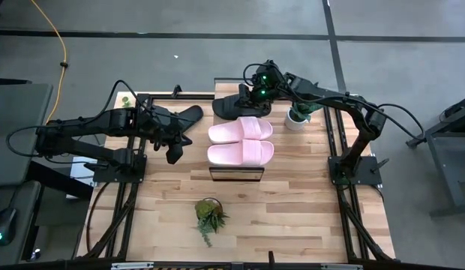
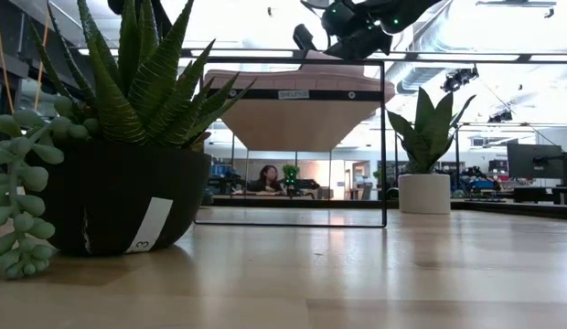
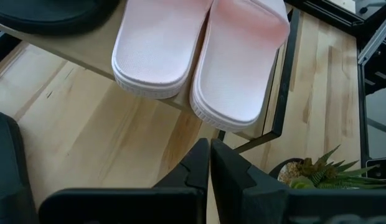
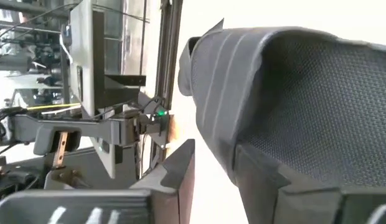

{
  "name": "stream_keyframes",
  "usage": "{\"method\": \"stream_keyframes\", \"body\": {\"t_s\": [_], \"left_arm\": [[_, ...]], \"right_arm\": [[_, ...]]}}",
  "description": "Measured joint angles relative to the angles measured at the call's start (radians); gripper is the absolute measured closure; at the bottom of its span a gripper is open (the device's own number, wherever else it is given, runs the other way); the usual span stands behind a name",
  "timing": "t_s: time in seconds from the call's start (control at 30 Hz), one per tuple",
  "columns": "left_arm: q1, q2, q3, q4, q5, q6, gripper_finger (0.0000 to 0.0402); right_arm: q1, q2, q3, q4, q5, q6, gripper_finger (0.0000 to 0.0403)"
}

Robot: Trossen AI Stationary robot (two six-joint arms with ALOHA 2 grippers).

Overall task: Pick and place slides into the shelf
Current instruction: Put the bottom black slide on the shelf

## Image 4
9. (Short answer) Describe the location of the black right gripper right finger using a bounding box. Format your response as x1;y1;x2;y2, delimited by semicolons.
235;143;290;224

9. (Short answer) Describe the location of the black aluminium table frame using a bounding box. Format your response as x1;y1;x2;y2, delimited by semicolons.
148;0;184;175

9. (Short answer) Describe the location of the yellow cable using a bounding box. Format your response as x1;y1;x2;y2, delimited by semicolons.
26;102;81;111

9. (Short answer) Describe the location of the black slide sandal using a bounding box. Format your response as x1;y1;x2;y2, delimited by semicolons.
177;17;386;224

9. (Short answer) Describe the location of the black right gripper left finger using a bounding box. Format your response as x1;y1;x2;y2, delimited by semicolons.
130;139;195;224

